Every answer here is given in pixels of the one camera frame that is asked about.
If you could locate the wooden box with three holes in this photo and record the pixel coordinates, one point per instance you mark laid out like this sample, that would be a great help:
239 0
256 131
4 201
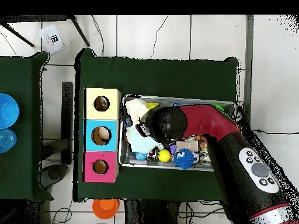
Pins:
109 112

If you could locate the cream knitted cloth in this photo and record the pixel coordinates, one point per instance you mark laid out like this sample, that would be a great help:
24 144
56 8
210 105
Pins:
135 109

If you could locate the blue plastic bowl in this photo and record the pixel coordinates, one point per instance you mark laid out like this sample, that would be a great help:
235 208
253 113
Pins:
8 110

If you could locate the orange plastic cone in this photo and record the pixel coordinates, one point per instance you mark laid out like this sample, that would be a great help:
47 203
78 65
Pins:
105 208

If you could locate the blue fuzzy ball with eyes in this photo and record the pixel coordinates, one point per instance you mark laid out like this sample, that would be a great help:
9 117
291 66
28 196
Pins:
184 158

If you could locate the mint knitted cloth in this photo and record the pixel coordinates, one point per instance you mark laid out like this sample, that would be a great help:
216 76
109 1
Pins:
140 144

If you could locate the yellow wedge block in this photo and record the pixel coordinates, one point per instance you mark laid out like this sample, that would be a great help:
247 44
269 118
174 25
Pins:
151 105

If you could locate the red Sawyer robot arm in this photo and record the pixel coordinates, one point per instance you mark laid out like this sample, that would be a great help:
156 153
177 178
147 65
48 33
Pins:
205 119

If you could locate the grey round base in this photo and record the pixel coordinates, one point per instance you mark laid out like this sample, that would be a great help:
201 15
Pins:
53 173

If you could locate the small globe ball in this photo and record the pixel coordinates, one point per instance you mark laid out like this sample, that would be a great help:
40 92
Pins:
140 155

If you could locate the yellow ball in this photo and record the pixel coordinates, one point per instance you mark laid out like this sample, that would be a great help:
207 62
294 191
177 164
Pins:
164 155

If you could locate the black flat panel stand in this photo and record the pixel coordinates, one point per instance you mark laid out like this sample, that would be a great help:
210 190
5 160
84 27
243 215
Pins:
67 116

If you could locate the dark green tablecloth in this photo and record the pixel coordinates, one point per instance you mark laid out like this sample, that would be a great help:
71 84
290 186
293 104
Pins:
158 77

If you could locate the green cloth covered side table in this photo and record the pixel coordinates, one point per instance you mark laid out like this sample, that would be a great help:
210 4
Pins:
23 163

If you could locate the translucent blue plastic cup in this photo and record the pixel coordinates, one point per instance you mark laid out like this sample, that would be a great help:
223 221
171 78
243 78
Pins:
7 140

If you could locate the white printed card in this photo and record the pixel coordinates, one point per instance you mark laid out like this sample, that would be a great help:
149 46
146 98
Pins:
50 44

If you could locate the black tripod stand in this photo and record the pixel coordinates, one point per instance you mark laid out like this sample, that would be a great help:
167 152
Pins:
79 31

